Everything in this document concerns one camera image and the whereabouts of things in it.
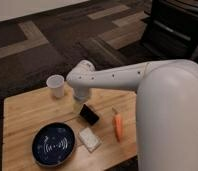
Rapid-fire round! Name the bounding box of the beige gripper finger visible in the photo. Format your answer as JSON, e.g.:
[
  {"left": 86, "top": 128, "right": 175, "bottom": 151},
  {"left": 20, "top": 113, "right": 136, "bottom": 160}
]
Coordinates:
[{"left": 73, "top": 101, "right": 83, "bottom": 114}]

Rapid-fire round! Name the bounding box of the black eraser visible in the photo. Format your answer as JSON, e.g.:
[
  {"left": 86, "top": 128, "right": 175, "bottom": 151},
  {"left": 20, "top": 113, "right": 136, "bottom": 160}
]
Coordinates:
[{"left": 80, "top": 105, "right": 99, "bottom": 125}]

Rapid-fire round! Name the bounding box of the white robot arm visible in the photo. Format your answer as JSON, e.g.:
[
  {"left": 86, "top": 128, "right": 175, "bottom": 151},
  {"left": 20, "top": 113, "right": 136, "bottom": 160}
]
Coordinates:
[{"left": 66, "top": 59, "right": 198, "bottom": 171}]

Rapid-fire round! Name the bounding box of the white ceramic cup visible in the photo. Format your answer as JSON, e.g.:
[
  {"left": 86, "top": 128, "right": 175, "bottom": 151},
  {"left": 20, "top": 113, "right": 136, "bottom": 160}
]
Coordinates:
[{"left": 46, "top": 74, "right": 64, "bottom": 98}]

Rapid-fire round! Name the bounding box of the white rectangular sponge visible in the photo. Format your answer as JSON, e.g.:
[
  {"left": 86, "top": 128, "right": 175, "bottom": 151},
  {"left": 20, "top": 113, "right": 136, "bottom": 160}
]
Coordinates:
[{"left": 78, "top": 127, "right": 101, "bottom": 152}]

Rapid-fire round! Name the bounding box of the orange carrot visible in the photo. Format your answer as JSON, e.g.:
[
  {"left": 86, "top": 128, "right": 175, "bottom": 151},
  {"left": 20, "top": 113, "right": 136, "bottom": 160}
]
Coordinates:
[{"left": 113, "top": 108, "right": 123, "bottom": 142}]

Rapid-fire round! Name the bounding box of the black cabinet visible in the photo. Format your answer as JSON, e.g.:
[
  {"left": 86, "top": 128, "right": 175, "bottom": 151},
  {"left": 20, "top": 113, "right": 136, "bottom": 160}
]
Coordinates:
[{"left": 140, "top": 0, "right": 198, "bottom": 59}]

